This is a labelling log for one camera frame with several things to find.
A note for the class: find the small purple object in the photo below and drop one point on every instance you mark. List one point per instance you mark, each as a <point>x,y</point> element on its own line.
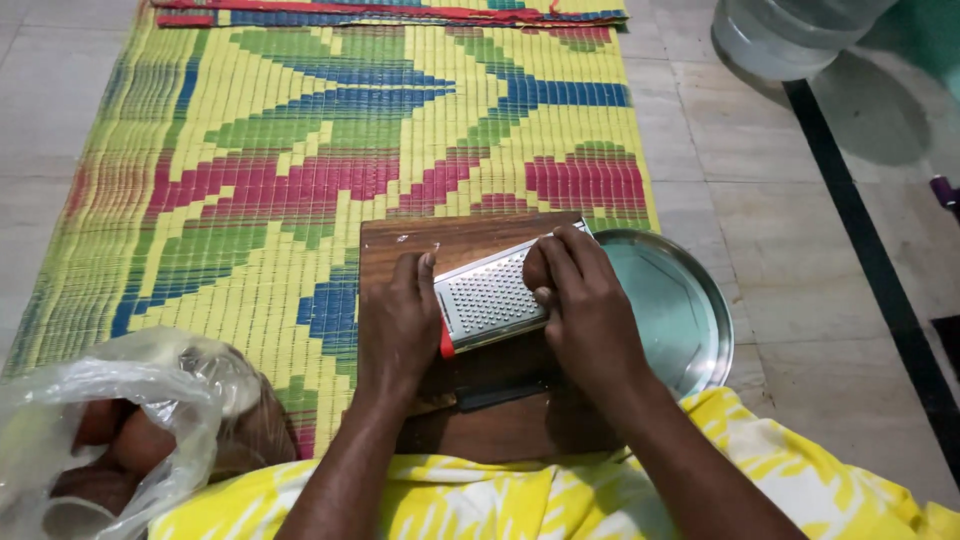
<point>946,193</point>

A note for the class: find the person's right hand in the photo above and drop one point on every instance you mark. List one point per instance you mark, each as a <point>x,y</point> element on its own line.
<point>592,322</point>

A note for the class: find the brown potato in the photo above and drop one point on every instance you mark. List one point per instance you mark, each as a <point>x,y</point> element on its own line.
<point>97,424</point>
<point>94,491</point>
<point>142,442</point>

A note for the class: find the round steel plate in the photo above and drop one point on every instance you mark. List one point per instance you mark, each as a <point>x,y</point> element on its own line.
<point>675,300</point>

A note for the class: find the brown coconut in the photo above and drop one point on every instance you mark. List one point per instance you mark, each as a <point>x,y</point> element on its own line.
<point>259,439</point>

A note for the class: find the metal grater with red base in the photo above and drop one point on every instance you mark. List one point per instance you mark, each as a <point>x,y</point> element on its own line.
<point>487,300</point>

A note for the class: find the red blue folded mat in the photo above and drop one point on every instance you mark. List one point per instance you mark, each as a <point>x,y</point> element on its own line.
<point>390,13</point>

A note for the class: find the brown wooden cutting board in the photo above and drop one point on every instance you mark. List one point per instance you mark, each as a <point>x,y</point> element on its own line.
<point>480,232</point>

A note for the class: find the colourful woven plastic mat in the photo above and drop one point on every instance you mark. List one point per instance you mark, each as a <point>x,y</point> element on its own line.
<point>300,165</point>

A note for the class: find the person's left hand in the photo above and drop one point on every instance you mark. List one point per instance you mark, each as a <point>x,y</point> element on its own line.
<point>396,337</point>

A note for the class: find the large clear water bottle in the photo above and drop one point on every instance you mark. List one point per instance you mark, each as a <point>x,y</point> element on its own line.
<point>780,34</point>

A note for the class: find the yellow white patterned garment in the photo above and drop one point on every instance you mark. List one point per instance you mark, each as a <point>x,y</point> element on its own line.
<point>480,495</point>

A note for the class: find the clear plastic bag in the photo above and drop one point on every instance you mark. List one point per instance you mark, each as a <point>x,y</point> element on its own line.
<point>180,390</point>

